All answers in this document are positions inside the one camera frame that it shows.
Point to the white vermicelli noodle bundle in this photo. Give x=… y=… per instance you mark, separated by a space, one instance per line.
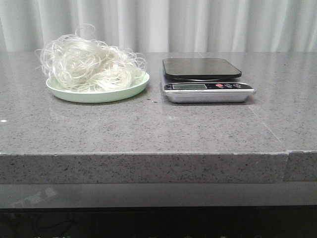
x=82 y=64

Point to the white pleated curtain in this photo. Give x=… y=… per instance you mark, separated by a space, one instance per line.
x=165 y=25

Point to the light green round plate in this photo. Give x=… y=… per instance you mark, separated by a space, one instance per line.
x=97 y=97

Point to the black silver kitchen scale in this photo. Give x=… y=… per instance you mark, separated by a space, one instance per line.
x=203 y=80

